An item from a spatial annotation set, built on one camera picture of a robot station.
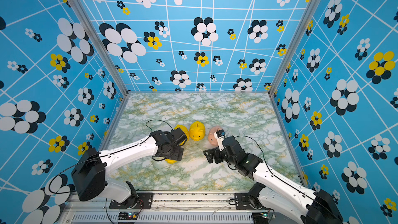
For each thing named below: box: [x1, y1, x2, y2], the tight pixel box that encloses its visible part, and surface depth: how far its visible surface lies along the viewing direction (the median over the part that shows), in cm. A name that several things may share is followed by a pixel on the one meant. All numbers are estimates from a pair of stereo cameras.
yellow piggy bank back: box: [189, 120, 206, 142], surface depth 90 cm
